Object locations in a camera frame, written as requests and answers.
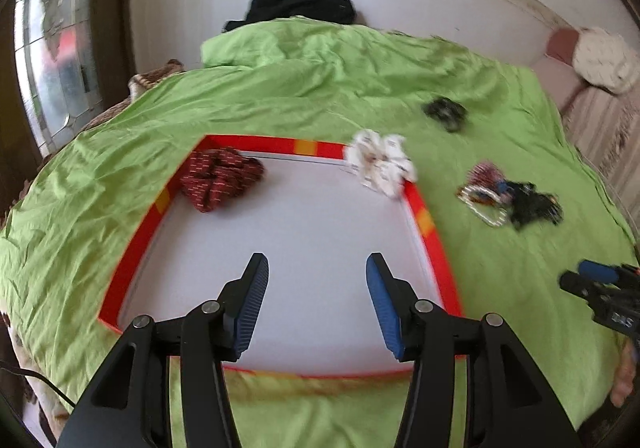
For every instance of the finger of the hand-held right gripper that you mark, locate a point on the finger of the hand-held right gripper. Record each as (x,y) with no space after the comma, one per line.
(597,270)
(580,285)

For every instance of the red-rimmed white tray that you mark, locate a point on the red-rimmed white tray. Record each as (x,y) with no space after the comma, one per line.
(300,228)

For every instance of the dark green scrunchie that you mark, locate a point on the dark green scrunchie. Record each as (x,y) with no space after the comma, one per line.
(445,110)

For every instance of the white knitted cushion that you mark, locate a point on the white knitted cushion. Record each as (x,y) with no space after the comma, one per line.
(605,58)

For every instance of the pink cushion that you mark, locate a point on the pink cushion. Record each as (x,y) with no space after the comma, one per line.
(560,53)

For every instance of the white patterned scrunchie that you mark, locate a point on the white patterned scrunchie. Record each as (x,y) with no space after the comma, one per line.
(380,163)

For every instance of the black cloth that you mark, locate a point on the black cloth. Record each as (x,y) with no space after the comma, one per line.
(300,5)

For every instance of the person's right hand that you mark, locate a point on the person's right hand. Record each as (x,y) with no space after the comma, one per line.
(625,378)

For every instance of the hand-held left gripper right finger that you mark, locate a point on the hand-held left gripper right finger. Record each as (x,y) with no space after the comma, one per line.
(382,303)

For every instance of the green bedsheet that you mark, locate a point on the green bedsheet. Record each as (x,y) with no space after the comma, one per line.
(350,78)

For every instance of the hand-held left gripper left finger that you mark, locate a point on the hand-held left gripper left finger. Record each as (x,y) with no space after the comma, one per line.
(251,303)

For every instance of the red patterned scrunchie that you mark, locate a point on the red patterned scrunchie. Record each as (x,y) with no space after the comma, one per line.
(215,178)

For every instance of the glass window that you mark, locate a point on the glass window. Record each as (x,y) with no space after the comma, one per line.
(55,53)

